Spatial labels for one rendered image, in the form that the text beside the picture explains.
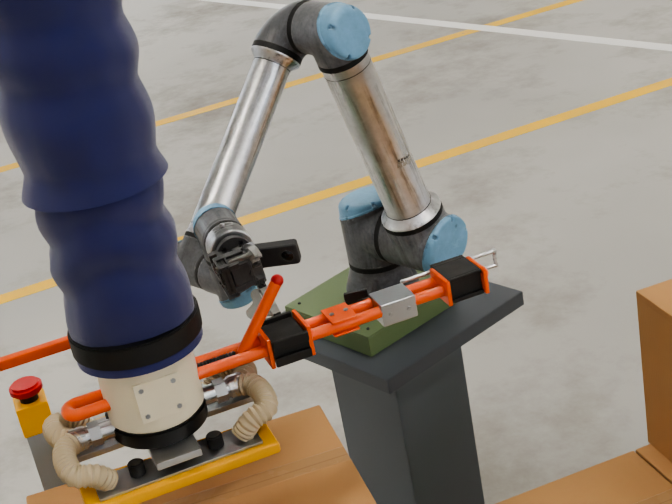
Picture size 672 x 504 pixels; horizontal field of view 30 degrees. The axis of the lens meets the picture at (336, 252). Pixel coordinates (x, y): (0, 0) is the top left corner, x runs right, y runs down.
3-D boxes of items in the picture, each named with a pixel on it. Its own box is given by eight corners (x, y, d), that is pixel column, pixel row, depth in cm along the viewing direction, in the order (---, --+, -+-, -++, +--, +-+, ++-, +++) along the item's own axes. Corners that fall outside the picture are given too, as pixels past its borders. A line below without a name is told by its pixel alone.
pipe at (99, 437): (82, 498, 207) (74, 470, 205) (57, 428, 229) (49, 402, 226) (274, 429, 216) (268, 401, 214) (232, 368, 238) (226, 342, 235)
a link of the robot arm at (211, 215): (239, 233, 266) (226, 192, 262) (255, 256, 256) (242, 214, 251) (198, 249, 265) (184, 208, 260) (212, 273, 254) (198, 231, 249)
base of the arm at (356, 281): (333, 293, 328) (326, 259, 323) (389, 264, 336) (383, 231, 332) (376, 315, 313) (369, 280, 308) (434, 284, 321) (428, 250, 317)
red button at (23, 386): (15, 412, 261) (9, 395, 260) (11, 397, 267) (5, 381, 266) (48, 401, 263) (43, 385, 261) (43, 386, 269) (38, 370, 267)
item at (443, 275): (449, 306, 230) (446, 283, 228) (432, 292, 237) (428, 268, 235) (490, 293, 233) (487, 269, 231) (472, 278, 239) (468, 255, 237)
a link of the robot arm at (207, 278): (237, 282, 274) (221, 234, 268) (272, 294, 266) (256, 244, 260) (205, 305, 269) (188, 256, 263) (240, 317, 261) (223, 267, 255)
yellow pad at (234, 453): (90, 522, 207) (82, 497, 205) (79, 491, 216) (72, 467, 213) (282, 452, 216) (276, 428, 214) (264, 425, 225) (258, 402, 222)
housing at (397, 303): (384, 328, 228) (381, 306, 226) (370, 314, 234) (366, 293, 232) (419, 316, 230) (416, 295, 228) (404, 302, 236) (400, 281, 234)
